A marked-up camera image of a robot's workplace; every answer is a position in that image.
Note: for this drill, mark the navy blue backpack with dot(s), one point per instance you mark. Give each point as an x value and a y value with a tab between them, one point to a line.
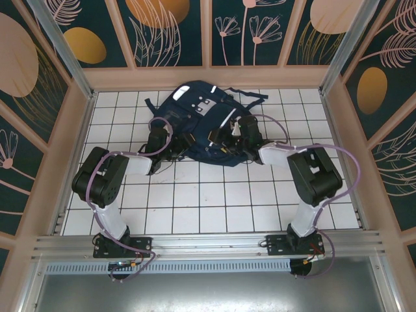
201	126

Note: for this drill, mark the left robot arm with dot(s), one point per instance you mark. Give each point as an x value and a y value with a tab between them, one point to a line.
97	182

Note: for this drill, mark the grey metal sheet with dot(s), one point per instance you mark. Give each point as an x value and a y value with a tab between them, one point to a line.
208	292

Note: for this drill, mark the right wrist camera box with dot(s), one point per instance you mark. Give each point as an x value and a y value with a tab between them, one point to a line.
235	128

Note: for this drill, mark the aluminium mounting rail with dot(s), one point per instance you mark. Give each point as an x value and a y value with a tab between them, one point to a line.
211	242

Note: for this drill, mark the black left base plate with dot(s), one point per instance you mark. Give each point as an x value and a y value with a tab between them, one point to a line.
139	245

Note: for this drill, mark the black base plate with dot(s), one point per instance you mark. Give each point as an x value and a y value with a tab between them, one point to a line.
139	245
276	243

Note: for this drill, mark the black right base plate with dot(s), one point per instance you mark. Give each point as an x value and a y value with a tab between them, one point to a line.
276	243

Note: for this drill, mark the aluminium frame post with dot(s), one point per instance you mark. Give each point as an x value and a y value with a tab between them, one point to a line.
61	45
349	45

